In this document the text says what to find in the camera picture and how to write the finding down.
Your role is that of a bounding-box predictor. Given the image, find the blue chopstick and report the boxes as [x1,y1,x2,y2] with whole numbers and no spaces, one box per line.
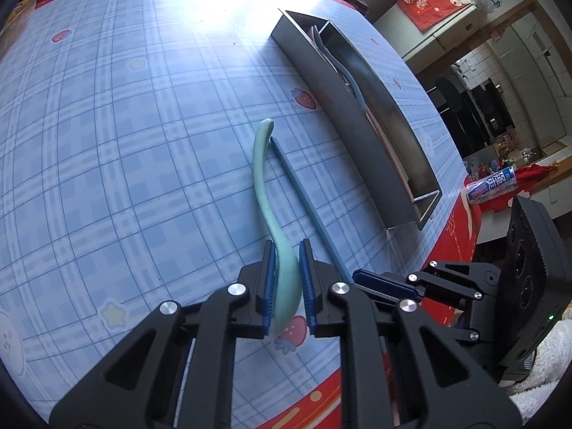
[270,138,356,283]

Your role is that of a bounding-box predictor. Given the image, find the green spoon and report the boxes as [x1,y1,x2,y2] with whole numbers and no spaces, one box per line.
[252,118,302,336]

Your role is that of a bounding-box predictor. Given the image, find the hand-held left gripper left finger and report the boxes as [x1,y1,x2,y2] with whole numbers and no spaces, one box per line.
[48,239,278,429]

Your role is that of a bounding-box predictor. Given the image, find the person's right forearm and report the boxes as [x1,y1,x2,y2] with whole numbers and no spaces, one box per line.
[496,308,572,412]

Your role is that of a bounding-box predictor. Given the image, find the red fabric item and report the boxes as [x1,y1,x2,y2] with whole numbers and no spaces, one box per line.
[480,163,559,215]

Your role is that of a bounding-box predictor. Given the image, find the blue plaid table mat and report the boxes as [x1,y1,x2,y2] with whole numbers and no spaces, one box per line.
[0,0,468,429]

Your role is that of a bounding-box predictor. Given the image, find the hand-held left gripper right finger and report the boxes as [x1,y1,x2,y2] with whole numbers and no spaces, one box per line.
[299,238,524,429]

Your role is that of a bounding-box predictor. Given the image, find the black kitchen appliance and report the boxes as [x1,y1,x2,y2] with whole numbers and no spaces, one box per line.
[465,78,514,150]

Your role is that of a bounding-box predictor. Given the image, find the blue spoon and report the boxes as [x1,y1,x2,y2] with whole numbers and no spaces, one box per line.
[313,24,368,110]

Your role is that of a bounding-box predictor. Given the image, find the black chair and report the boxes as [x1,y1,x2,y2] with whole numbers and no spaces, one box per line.
[433,76,463,162]

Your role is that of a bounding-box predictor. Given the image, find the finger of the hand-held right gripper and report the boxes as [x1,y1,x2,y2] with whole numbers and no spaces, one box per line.
[422,299,496,347]
[352,260,501,301]

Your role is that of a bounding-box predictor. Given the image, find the white kitchen wall cabinet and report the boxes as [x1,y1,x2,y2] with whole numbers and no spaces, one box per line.
[494,11,572,148]

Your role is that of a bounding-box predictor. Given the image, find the pink spoon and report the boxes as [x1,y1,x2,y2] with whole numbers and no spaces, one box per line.
[306,26,340,77]

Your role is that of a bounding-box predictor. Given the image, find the blue and red drink can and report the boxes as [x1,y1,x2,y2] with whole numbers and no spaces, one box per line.
[462,165,519,206]

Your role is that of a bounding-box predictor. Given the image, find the metal utensil tray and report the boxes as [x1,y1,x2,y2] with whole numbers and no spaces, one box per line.
[269,8,442,232]

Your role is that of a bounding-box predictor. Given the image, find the wooden door frame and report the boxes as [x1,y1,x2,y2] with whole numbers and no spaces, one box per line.
[402,0,572,153]

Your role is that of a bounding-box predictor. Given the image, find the red printed hanging cloth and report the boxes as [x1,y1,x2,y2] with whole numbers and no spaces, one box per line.
[395,0,474,32]

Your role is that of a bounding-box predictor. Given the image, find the white refrigerator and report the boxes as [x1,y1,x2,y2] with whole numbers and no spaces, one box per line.
[373,0,492,61]

